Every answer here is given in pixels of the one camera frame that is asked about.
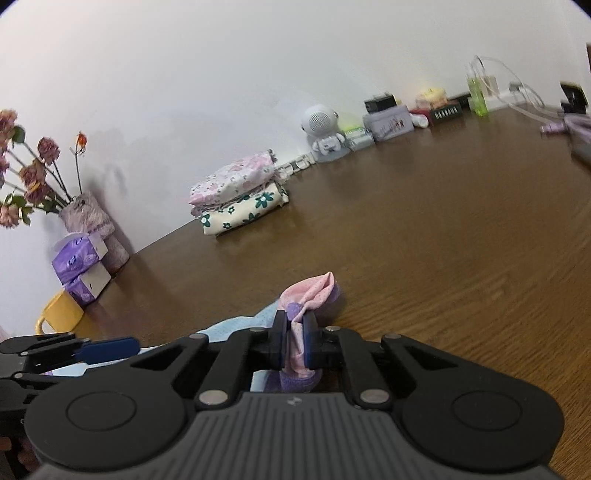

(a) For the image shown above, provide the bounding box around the fuzzy pink vase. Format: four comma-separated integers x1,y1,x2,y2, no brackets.
58,191,131,273

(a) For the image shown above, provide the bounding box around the white astronaut speaker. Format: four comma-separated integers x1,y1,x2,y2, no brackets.
300,104,348,163

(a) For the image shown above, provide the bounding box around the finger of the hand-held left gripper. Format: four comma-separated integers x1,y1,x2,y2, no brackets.
0,369,63,393
0,333,140,370

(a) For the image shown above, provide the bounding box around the black power adapter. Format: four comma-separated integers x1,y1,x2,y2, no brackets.
364,92,399,114

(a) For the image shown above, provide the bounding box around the purple tissue pack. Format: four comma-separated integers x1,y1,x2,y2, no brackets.
51,232,109,284
62,264,113,308

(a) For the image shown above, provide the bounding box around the person's left hand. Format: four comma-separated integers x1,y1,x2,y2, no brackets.
16,436,40,476

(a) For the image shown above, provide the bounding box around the pink blue purple-trimmed vest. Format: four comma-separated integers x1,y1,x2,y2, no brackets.
41,271,345,393

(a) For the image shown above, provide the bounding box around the grey tin box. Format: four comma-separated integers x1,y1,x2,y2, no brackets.
362,105,415,142

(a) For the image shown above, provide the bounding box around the black device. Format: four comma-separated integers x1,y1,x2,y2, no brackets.
560,81,591,115

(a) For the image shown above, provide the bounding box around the green spray bottle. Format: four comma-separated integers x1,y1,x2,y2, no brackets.
466,62,489,117

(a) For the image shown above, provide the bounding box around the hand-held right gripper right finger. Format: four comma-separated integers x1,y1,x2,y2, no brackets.
302,313,455,411

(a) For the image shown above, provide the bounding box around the white cable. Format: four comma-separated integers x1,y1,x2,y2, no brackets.
471,55,568,125

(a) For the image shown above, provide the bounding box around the dried rose bouquet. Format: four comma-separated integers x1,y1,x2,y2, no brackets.
0,109,89,229

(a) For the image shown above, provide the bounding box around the cream green-flowered folded cloth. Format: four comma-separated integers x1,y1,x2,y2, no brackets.
199,182,290,237

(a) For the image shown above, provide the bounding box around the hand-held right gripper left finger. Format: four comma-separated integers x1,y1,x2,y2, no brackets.
129,310,288,411

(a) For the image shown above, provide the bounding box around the black labelled box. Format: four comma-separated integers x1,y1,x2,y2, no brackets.
429,104,465,124

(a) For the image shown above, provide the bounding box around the pink floral folded cloth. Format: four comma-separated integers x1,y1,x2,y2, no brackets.
188,149,279,217

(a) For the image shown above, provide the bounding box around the white power strip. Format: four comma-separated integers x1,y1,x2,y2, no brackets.
485,90,546,112

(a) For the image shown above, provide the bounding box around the yellow mug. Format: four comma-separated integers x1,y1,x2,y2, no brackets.
35,290,86,335

